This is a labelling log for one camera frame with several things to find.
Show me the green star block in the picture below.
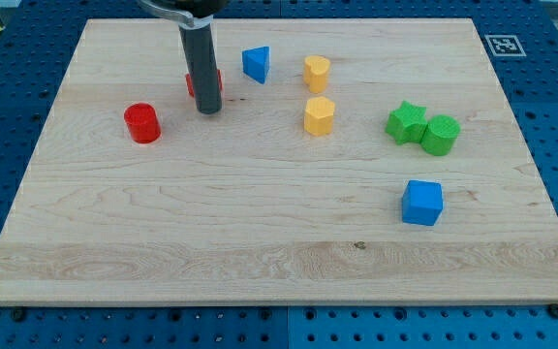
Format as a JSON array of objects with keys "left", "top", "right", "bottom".
[{"left": 385, "top": 101, "right": 428, "bottom": 144}]

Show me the yellow heart block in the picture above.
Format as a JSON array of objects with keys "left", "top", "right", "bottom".
[{"left": 303, "top": 55, "right": 331, "bottom": 93}]

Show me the red star block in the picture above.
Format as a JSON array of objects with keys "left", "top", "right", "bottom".
[{"left": 185, "top": 69, "right": 223, "bottom": 98}]

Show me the blue cube block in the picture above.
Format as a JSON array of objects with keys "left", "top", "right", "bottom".
[{"left": 401, "top": 180, "right": 444, "bottom": 226}]

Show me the white fiducial marker tag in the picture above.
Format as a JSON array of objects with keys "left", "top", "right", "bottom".
[{"left": 485, "top": 34, "right": 526, "bottom": 57}]

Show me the yellow hexagon block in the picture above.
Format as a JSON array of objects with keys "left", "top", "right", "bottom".
[{"left": 303, "top": 96, "right": 335, "bottom": 136}]

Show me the light wooden board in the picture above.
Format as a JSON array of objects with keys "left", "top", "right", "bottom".
[{"left": 0, "top": 18, "right": 558, "bottom": 307}]

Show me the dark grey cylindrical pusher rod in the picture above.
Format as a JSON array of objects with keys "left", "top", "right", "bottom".
[{"left": 179, "top": 24, "right": 222, "bottom": 114}]

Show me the red cylinder block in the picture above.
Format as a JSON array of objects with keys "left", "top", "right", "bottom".
[{"left": 124, "top": 103, "right": 162, "bottom": 143}]

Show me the black screw bolt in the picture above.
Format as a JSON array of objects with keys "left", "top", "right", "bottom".
[
  {"left": 547, "top": 303, "right": 558, "bottom": 319},
  {"left": 10, "top": 307, "right": 26, "bottom": 323}
]

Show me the black screw bolt right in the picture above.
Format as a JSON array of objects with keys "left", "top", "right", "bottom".
[{"left": 547, "top": 303, "right": 558, "bottom": 319}]

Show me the green cylinder block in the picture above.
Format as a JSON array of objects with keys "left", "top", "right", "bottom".
[{"left": 420, "top": 114, "right": 461, "bottom": 156}]

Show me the black screw bolt left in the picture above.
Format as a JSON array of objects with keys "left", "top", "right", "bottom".
[{"left": 10, "top": 307, "right": 26, "bottom": 323}]

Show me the blue triangle block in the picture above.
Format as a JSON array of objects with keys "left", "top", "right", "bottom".
[{"left": 241, "top": 47, "right": 270, "bottom": 84}]

